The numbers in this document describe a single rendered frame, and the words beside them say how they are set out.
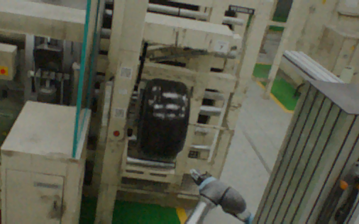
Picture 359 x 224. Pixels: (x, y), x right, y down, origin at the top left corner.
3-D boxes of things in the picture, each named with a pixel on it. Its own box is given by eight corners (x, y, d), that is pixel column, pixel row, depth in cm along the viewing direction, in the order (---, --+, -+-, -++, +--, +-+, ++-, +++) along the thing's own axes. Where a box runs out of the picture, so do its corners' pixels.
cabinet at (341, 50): (313, 111, 640) (344, 35, 582) (296, 94, 689) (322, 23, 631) (361, 114, 663) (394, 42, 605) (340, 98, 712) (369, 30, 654)
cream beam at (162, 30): (141, 42, 274) (145, 21, 267) (141, 31, 296) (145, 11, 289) (229, 57, 279) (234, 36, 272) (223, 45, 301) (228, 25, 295)
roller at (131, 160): (125, 154, 281) (125, 159, 283) (125, 159, 277) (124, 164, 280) (175, 161, 284) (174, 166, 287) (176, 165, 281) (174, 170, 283)
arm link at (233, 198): (249, 195, 210) (257, 213, 252) (230, 185, 216) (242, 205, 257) (238, 215, 208) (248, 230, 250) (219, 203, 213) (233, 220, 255)
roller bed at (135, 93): (108, 123, 318) (113, 89, 304) (109, 115, 331) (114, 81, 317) (133, 127, 320) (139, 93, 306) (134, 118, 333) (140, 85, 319)
